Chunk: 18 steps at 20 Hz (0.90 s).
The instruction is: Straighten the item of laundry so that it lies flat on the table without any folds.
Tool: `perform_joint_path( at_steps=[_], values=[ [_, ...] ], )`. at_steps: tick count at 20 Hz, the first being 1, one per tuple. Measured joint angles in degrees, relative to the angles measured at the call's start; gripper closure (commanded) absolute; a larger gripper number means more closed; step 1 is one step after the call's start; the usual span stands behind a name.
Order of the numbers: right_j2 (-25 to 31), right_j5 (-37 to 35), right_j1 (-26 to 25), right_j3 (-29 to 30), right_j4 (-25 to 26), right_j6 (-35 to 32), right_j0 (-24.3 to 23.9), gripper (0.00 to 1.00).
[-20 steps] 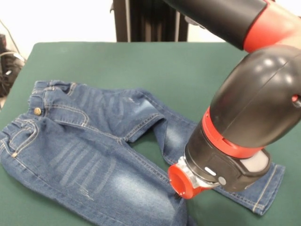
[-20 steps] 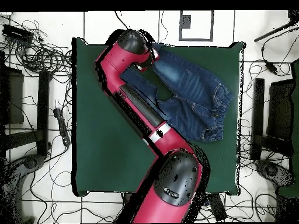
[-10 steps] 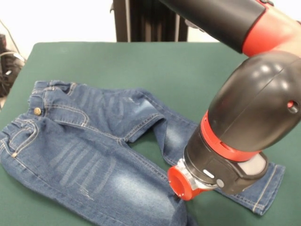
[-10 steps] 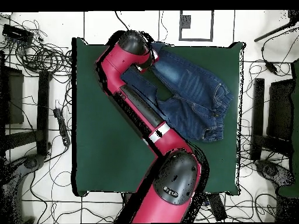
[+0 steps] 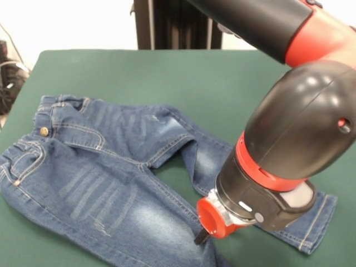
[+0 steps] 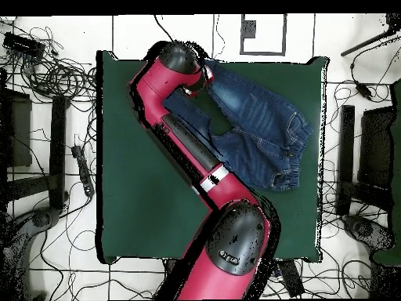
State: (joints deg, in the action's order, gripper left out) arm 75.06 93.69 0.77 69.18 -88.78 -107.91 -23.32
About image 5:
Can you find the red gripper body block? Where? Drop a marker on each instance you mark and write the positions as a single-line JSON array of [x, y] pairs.
[[214, 219]]

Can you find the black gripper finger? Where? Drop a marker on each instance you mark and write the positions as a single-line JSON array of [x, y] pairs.
[[200, 236]]

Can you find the blue denim jeans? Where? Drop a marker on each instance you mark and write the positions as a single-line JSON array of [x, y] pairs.
[[97, 180]]

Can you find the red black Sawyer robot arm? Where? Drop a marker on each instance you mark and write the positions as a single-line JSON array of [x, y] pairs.
[[292, 125]]

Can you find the dark green table cloth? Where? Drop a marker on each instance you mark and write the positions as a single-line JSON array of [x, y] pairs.
[[167, 78]]

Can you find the black wheeled chair base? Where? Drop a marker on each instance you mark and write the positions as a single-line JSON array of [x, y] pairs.
[[8, 80]]

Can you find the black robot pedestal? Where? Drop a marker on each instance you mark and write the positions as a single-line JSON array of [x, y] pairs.
[[178, 25]]

